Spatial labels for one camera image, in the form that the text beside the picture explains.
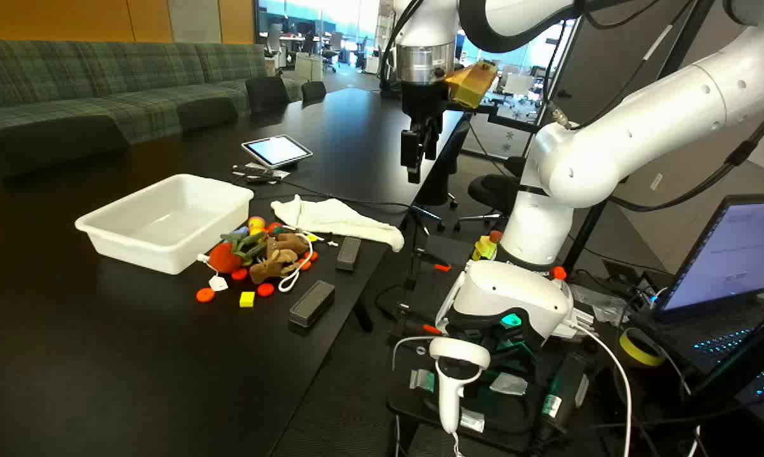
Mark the black lounge chair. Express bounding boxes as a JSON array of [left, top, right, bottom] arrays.
[[243, 73, 293, 125], [299, 80, 329, 110]]

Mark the yellow tape roll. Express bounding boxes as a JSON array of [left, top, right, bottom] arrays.
[[617, 327, 668, 372]]

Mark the yellow wrist camera mount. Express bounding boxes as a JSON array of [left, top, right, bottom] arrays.
[[441, 59, 502, 111]]

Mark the white string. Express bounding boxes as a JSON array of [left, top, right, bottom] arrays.
[[274, 251, 317, 297]]

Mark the white VR controller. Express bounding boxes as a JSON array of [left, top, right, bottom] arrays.
[[427, 335, 492, 438]]

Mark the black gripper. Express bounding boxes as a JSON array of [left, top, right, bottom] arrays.
[[398, 80, 451, 185]]

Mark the brown plush toy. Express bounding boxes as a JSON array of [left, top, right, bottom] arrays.
[[248, 235, 314, 288]]

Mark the white cable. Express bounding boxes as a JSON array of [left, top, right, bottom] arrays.
[[565, 320, 637, 457]]

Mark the green plush toy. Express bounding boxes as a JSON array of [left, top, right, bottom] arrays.
[[225, 231, 270, 259]]

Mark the black office chair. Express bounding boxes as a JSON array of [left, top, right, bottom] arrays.
[[408, 174, 520, 237]]

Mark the green plaid sofa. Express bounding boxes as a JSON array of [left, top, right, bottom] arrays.
[[0, 38, 270, 189]]

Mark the white tablet with lit screen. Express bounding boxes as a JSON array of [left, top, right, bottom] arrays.
[[239, 134, 314, 170]]

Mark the white knitted towel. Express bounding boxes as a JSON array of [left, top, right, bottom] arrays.
[[270, 196, 407, 254]]

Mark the yellow green small object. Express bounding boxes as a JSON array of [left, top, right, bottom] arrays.
[[469, 235, 502, 265]]

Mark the black equipment cart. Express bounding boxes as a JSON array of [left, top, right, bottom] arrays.
[[389, 334, 606, 457]]

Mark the black rectangular block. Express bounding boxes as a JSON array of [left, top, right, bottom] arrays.
[[336, 237, 362, 274], [288, 278, 338, 330]]

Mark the white plastic bin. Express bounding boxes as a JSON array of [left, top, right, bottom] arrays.
[[73, 174, 257, 278]]

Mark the red plush toy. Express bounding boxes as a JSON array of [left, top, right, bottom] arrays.
[[206, 242, 243, 278]]

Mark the white VR headset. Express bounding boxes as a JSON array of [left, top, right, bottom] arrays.
[[451, 259, 576, 341]]

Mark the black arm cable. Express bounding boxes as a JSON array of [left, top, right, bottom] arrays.
[[378, 0, 764, 214]]

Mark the open black laptop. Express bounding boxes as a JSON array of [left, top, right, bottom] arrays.
[[629, 191, 764, 410]]

